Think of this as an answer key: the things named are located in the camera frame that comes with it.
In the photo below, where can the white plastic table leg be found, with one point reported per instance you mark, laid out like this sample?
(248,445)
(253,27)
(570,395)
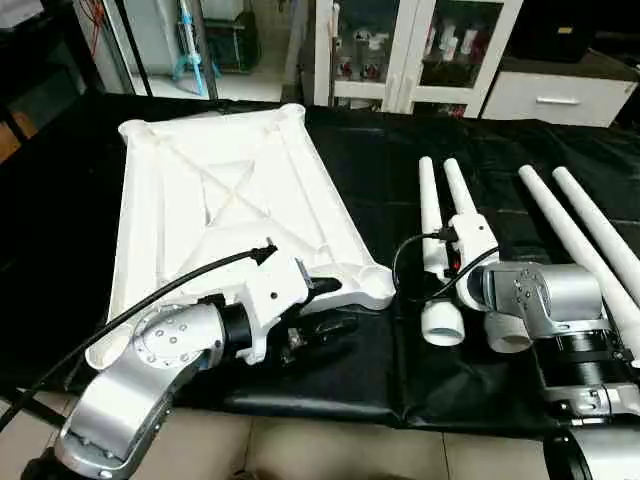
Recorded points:
(565,225)
(432,200)
(462,190)
(600,220)

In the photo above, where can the white plastic table top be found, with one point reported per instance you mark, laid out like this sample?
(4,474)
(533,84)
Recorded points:
(220,200)

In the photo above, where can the black table mat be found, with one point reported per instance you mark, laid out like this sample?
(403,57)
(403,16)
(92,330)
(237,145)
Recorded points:
(350,380)

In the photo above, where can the white drawer unit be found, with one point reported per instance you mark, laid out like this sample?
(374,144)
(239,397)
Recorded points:
(560,100)

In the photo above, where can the white glass door cabinet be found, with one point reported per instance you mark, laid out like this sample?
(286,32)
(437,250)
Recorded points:
(405,60)

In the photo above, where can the turquoise plastic stand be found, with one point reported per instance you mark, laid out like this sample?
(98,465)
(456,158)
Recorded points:
(190,65)

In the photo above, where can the black case with yellow label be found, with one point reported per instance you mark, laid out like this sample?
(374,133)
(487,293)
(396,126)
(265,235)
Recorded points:
(550,30)

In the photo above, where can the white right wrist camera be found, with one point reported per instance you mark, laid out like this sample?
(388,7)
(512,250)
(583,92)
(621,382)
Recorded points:
(475,240)

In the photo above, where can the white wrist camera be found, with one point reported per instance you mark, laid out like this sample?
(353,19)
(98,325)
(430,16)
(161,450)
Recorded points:
(475,240)
(275,300)

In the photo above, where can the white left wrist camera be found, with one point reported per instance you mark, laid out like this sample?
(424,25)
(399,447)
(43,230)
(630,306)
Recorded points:
(275,300)

